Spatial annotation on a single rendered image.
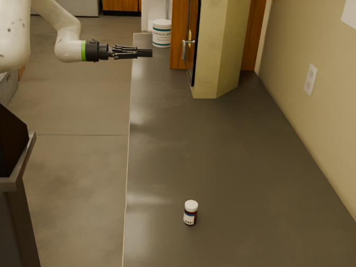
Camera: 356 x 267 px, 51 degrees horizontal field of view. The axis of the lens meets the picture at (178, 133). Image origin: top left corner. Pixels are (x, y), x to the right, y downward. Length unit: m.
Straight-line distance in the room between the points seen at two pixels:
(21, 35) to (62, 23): 0.50
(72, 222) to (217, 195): 1.42
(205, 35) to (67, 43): 0.60
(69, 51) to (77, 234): 1.16
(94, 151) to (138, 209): 1.94
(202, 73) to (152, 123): 0.35
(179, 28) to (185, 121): 0.63
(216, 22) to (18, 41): 0.82
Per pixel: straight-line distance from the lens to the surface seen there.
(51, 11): 1.74
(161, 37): 2.42
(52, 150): 3.14
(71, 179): 2.80
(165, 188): 1.23
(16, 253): 1.65
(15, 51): 1.28
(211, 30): 1.68
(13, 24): 1.31
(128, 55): 1.70
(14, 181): 1.32
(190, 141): 1.46
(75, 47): 1.72
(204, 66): 1.73
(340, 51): 1.42
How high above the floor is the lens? 1.73
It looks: 32 degrees down
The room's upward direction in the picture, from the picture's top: 4 degrees clockwise
